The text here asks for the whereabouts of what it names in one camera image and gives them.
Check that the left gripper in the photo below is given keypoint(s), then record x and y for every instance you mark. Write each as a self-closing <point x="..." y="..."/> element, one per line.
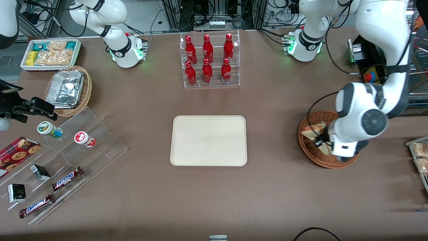
<point x="323" y="139"/>

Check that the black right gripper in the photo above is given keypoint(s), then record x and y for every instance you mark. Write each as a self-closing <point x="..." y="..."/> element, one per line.
<point x="7" y="103"/>

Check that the triangular sandwich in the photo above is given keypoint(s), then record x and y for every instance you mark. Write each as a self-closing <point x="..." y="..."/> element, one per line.
<point x="311" y="131"/>

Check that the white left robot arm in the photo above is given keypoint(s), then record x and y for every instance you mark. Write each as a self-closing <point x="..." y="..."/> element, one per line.
<point x="384" y="33"/>

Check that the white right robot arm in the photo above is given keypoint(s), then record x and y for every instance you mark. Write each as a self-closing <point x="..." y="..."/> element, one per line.
<point x="113" y="13"/>

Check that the round brown wicker basket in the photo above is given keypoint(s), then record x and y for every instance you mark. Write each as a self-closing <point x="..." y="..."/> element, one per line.
<point x="309" y="150"/>

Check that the oval light wicker basket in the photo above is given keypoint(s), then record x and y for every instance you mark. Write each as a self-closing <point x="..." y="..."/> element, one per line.
<point x="86" y="90"/>

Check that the grey snack tray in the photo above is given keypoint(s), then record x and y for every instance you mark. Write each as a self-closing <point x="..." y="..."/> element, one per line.
<point x="409" y="144"/>

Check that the beige plastic tray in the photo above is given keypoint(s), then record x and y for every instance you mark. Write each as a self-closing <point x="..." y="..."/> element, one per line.
<point x="207" y="140"/>

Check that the green lid cup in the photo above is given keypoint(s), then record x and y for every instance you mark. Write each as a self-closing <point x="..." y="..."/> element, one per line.
<point x="48" y="129"/>

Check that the aluminium foil container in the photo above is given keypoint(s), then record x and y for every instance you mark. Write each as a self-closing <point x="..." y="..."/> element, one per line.
<point x="65" y="88"/>

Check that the red cookie box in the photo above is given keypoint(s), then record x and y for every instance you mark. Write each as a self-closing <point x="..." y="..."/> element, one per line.
<point x="16" y="155"/>

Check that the yellow snack pack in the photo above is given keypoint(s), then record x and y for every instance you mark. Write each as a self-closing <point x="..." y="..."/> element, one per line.
<point x="31" y="58"/>

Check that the red lid cup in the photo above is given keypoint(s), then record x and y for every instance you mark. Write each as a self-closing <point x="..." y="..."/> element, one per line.
<point x="84" y="139"/>

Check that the teal snack pack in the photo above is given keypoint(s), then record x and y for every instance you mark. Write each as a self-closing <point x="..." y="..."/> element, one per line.
<point x="71" y="45"/>
<point x="39" y="46"/>

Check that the white snack bin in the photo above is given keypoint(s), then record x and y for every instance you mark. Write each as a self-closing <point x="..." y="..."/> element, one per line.
<point x="77" y="57"/>

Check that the brown Snickers bar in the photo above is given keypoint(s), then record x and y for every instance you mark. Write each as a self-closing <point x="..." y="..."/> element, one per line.
<point x="36" y="206"/>
<point x="67" y="178"/>

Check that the yellow emergency stop box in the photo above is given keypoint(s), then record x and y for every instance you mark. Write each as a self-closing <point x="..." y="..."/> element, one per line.
<point x="368" y="77"/>

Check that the clear acrylic stepped display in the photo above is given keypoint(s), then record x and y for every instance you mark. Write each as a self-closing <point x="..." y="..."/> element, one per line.
<point x="100" y="150"/>

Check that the small black white box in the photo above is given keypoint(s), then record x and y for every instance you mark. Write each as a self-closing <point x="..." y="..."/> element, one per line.
<point x="16" y="193"/>

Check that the clear rice cracker pack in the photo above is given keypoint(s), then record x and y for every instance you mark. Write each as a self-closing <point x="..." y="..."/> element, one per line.
<point x="422" y="165"/>
<point x="420" y="149"/>

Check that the black metal machine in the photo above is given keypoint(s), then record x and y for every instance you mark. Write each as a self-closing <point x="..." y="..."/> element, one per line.
<point x="367" y="55"/>

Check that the red cola bottle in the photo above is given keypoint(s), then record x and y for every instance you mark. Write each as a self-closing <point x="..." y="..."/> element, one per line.
<point x="207" y="73"/>
<point x="190" y="75"/>
<point x="226" y="73"/>
<point x="228" y="47"/>
<point x="190" y="50"/>
<point x="207" y="49"/>

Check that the clear acrylic bottle rack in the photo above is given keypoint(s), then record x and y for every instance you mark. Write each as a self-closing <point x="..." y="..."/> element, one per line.
<point x="215" y="85"/>

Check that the grey device edge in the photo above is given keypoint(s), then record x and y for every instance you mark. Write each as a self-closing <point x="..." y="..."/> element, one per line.
<point x="218" y="238"/>

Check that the white power strip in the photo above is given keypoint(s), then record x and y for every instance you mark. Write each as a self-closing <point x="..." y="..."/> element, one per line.
<point x="216" y="24"/>

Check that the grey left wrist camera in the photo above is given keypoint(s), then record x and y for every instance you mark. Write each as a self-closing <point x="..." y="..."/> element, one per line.
<point x="361" y="147"/>

